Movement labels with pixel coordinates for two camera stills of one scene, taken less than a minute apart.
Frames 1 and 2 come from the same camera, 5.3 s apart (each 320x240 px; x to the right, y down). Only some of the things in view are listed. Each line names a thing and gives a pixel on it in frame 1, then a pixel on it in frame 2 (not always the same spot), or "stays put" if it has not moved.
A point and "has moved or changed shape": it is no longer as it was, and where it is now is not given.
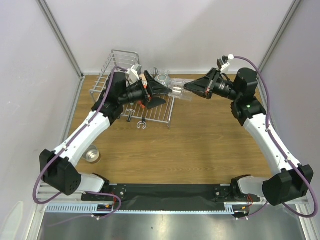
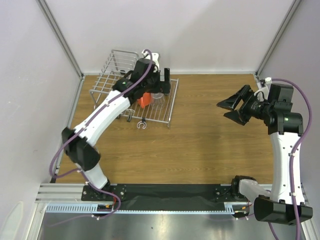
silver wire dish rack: (160, 112) stays put
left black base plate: (118, 189) stays put
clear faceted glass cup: (176, 85) has moved or changed shape
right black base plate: (223, 193) stays put
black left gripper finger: (155, 87) to (167, 80)
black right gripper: (210, 83) to (244, 105)
